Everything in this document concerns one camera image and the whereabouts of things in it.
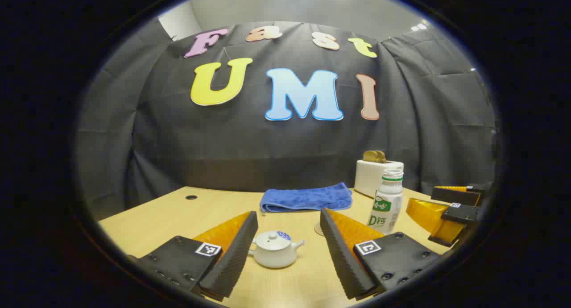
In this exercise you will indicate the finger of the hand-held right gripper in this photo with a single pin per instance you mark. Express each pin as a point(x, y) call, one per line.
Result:
point(461, 213)
point(455, 196)

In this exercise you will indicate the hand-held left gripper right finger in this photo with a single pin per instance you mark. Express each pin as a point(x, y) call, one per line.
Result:
point(341, 259)

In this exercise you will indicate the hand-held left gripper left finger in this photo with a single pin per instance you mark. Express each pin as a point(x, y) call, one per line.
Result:
point(234, 254)

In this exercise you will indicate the round wooden coaster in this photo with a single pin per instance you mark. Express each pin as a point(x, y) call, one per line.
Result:
point(318, 230)

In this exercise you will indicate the white ceramic teacup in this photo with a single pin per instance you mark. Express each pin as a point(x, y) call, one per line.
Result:
point(274, 256)

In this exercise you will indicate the white water bottle green label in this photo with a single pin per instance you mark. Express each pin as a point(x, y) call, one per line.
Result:
point(387, 205)

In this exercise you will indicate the blue towel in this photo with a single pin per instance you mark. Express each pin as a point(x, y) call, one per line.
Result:
point(305, 197)

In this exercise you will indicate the white toaster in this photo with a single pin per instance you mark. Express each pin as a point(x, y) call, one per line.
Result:
point(369, 177)

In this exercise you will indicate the brown bread slice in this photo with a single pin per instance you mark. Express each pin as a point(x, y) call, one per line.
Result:
point(374, 156)

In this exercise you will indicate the ceiling light panel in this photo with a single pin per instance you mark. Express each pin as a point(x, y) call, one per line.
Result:
point(420, 26)

